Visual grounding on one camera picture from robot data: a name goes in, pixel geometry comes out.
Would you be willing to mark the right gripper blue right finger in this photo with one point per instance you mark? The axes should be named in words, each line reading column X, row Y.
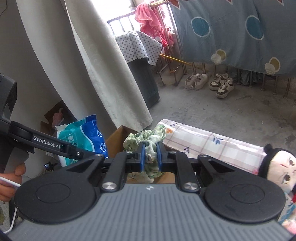
column 178, row 163

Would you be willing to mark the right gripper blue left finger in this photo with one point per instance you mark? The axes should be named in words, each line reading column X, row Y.
column 115, row 170

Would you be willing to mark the green scrunchie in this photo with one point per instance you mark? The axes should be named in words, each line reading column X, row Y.
column 149, row 138

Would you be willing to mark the blue white wet wipes pack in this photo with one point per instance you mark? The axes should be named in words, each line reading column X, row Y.
column 84, row 134

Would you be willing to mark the brown cardboard box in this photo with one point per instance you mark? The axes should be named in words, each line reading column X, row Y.
column 115, row 145

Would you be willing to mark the black storage bin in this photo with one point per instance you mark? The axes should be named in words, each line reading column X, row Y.
column 144, row 78

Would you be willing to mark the brown white sneaker pair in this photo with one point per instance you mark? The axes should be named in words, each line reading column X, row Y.
column 222, row 84

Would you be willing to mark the beige curtain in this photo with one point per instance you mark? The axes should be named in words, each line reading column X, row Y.
column 84, row 64

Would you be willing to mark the black-haired plush doll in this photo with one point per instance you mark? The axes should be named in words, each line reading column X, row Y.
column 278, row 166

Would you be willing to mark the polka dot cloth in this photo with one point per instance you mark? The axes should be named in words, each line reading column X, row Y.
column 138, row 45

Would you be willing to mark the pink hanging clothes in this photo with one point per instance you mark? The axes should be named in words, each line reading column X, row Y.
column 150, row 24

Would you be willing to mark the blue dotted quilt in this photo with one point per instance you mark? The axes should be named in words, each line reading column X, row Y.
column 251, row 35

